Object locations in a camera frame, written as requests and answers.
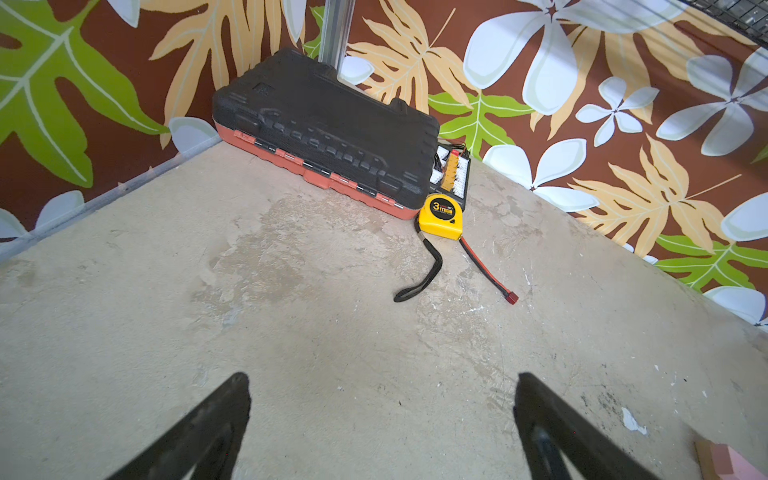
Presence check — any pink wood block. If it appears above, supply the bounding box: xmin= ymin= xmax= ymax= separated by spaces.
xmin=694 ymin=440 xmax=767 ymax=480

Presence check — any yellow tape measure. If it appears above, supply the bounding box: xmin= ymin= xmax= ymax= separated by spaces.
xmin=416 ymin=194 xmax=464 ymax=240

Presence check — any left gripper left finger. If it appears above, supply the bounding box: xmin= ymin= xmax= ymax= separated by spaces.
xmin=111 ymin=372 xmax=251 ymax=479

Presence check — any black and red tool case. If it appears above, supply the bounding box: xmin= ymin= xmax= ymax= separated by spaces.
xmin=212 ymin=49 xmax=439 ymax=220

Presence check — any red black cable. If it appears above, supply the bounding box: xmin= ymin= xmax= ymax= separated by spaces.
xmin=458 ymin=236 xmax=520 ymax=306

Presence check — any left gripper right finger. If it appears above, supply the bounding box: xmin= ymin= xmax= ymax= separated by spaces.
xmin=513 ymin=372 xmax=656 ymax=479

